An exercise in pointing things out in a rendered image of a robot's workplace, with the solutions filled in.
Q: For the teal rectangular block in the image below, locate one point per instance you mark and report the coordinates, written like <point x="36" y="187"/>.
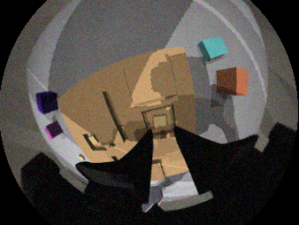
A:
<point x="212" y="47"/>

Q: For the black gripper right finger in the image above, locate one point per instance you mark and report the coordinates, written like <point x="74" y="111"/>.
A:
<point x="207" y="161"/>

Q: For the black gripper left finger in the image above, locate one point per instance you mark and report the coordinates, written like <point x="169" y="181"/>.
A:
<point x="131" y="172"/>

